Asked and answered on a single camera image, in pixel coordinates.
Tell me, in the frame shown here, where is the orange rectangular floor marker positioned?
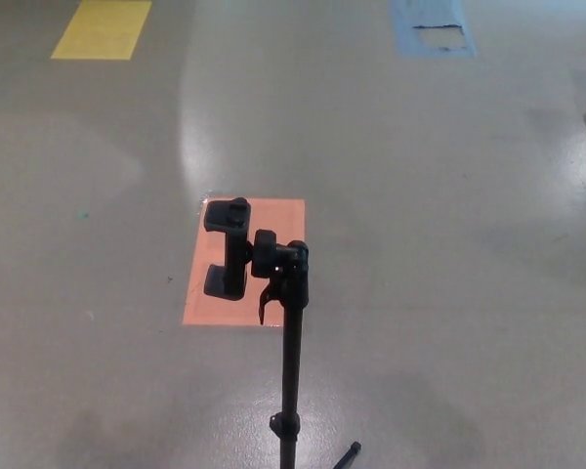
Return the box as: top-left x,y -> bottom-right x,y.
182,197 -> 307,326

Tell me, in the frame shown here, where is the yellow rectangular floor marker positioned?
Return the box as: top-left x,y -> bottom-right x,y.
50,0 -> 153,62

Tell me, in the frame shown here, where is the torn blue floor marker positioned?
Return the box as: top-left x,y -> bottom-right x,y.
389,0 -> 479,60

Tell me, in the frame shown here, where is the black tripod phone stand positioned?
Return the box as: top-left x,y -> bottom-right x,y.
203,196 -> 362,469

